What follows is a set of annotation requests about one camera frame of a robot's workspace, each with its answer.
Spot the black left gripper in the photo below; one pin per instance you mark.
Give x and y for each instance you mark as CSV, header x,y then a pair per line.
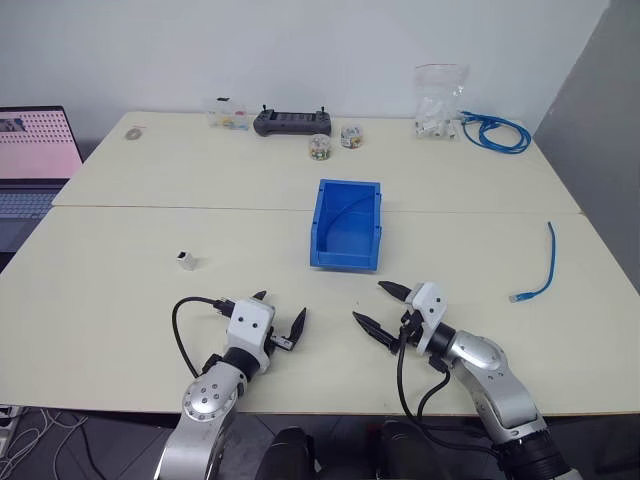
x,y
281,341

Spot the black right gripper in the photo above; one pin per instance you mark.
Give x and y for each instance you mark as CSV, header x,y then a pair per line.
x,y
412,325

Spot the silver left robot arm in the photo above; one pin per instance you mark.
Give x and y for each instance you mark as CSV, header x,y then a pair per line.
x,y
210,400

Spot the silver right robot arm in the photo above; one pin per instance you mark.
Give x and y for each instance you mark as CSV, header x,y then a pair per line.
x,y
495,380

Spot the small white connector block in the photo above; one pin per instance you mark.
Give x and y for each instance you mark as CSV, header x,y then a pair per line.
x,y
185,260

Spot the blue plastic storage bin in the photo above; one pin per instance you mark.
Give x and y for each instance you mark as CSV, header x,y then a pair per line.
x,y
347,250

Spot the dark rounded shape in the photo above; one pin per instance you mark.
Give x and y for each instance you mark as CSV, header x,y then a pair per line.
x,y
407,452
292,455

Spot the clear jar of colourful beads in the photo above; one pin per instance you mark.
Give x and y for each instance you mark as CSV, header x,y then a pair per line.
x,y
320,148
351,137

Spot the dark grey handheld remote controller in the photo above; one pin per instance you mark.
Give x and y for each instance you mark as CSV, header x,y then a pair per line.
x,y
292,122

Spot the small white connector piece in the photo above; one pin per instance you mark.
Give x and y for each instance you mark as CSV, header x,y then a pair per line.
x,y
452,130

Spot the clear box of colourful items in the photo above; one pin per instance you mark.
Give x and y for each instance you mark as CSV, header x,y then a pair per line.
x,y
227,117

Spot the clear bag of white parts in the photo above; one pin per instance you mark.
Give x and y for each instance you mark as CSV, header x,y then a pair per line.
x,y
437,105

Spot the open grey laptop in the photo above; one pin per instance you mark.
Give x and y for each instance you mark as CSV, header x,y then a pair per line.
x,y
30,150

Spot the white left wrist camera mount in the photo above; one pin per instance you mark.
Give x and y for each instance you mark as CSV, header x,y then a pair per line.
x,y
250,322

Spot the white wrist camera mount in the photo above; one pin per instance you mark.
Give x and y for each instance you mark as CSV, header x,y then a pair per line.
x,y
250,322
429,305

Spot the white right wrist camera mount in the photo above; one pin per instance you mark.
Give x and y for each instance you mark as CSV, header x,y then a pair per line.
x,y
429,305

